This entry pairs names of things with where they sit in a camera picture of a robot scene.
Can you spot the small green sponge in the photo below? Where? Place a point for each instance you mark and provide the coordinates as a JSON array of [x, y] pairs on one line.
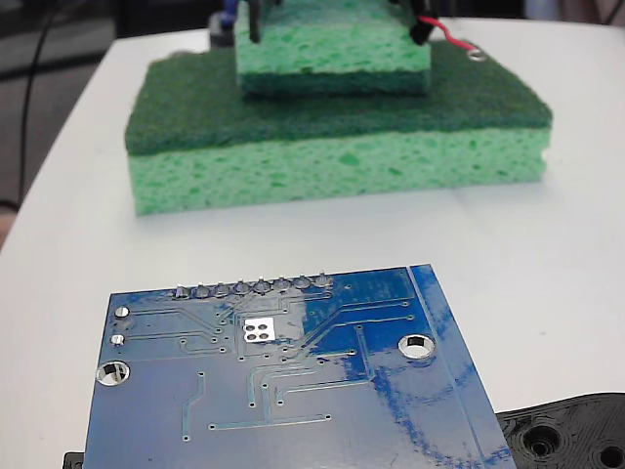
[[332, 49]]

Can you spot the large green sponge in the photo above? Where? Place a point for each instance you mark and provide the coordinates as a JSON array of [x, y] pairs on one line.
[[342, 161]]

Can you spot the blue circuit board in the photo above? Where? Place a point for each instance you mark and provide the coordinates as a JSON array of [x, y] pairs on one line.
[[293, 415]]

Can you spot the black plastic post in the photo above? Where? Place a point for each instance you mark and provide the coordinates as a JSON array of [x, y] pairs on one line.
[[254, 22]]

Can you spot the black plastic bracket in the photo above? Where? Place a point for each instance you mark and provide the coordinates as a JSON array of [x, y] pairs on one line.
[[561, 430]]

